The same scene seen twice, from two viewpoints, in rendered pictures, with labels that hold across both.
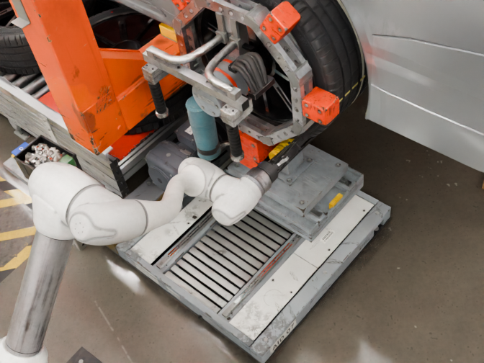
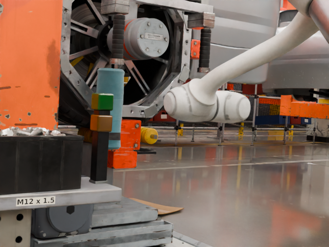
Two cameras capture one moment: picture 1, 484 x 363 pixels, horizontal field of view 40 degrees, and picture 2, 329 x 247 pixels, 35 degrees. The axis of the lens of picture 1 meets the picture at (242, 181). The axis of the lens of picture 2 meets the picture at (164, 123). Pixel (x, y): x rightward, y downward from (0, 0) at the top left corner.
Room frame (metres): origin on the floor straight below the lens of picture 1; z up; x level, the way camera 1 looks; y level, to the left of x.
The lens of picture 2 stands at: (1.37, 1.78, 0.66)
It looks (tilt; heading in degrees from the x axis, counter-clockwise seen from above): 3 degrees down; 275
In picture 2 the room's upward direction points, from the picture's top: 3 degrees clockwise
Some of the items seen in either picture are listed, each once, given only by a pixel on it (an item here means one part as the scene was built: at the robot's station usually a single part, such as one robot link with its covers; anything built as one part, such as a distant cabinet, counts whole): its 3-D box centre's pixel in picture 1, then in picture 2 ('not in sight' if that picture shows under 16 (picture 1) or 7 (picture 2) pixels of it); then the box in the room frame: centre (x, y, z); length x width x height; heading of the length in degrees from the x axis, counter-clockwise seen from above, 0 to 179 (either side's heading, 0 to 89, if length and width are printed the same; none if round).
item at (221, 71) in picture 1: (227, 82); (136, 39); (1.64, -0.01, 0.85); 0.21 x 0.14 x 0.14; 131
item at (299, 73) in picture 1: (242, 70); (126, 40); (1.69, -0.07, 0.85); 0.54 x 0.07 x 0.54; 41
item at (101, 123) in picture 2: not in sight; (101, 123); (1.62, 0.58, 0.59); 0.04 x 0.04 x 0.04; 41
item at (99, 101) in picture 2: (68, 163); (102, 101); (1.62, 0.58, 0.64); 0.04 x 0.04 x 0.04; 41
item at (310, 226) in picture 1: (289, 180); (94, 228); (1.80, -0.20, 0.13); 0.50 x 0.36 x 0.10; 41
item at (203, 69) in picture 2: (234, 139); (204, 49); (1.41, 0.00, 0.83); 0.04 x 0.04 x 0.16
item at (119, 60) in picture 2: (158, 96); (118, 38); (1.66, 0.22, 0.83); 0.04 x 0.04 x 0.16
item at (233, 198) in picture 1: (232, 201); (225, 107); (1.33, 0.04, 0.64); 0.16 x 0.13 x 0.11; 131
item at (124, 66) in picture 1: (153, 52); not in sight; (2.08, 0.25, 0.69); 0.52 x 0.17 x 0.35; 131
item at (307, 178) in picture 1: (285, 149); (95, 180); (1.80, -0.19, 0.32); 0.40 x 0.30 x 0.28; 41
